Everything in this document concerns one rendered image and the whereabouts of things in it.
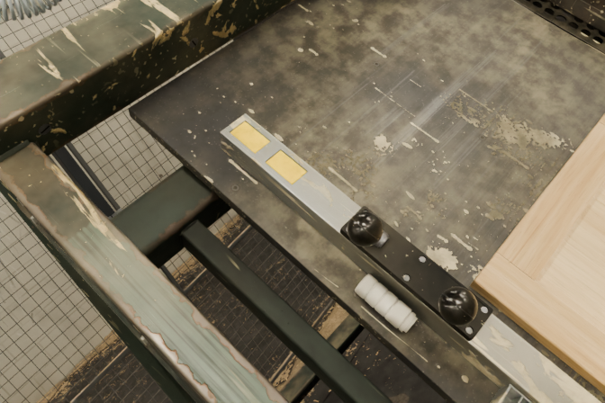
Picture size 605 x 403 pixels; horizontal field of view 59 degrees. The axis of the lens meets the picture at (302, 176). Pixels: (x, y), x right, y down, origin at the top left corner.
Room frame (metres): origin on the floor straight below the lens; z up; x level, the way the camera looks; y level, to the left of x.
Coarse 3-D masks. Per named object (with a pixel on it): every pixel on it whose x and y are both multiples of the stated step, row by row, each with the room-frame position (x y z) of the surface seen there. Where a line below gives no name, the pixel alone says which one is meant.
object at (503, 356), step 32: (256, 128) 0.74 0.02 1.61; (256, 160) 0.70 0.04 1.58; (288, 192) 0.67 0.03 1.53; (320, 192) 0.66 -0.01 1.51; (320, 224) 0.65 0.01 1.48; (352, 256) 0.62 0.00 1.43; (480, 352) 0.50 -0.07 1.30; (512, 352) 0.50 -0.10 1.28; (512, 384) 0.48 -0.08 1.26; (544, 384) 0.47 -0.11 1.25; (576, 384) 0.46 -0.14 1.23
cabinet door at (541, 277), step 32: (576, 160) 0.71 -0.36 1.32; (544, 192) 0.67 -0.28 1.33; (576, 192) 0.67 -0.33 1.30; (544, 224) 0.63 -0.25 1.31; (576, 224) 0.63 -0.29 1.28; (512, 256) 0.60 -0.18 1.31; (544, 256) 0.60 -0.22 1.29; (576, 256) 0.60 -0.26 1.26; (480, 288) 0.58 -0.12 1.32; (512, 288) 0.57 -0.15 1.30; (544, 288) 0.57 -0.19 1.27; (576, 288) 0.57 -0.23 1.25; (512, 320) 0.56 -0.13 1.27; (544, 320) 0.54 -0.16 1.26; (576, 320) 0.53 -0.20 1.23; (576, 352) 0.51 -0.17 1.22
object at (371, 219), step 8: (360, 216) 0.51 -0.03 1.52; (368, 216) 0.51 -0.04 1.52; (376, 216) 0.51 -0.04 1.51; (352, 224) 0.51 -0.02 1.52; (360, 224) 0.50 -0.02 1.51; (368, 224) 0.50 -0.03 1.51; (376, 224) 0.50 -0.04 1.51; (352, 232) 0.51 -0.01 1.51; (360, 232) 0.50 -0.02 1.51; (368, 232) 0.50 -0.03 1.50; (376, 232) 0.50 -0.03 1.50; (384, 232) 0.60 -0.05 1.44; (352, 240) 0.51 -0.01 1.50; (360, 240) 0.50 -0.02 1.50; (368, 240) 0.50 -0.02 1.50; (376, 240) 0.50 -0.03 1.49; (384, 240) 0.59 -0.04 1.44
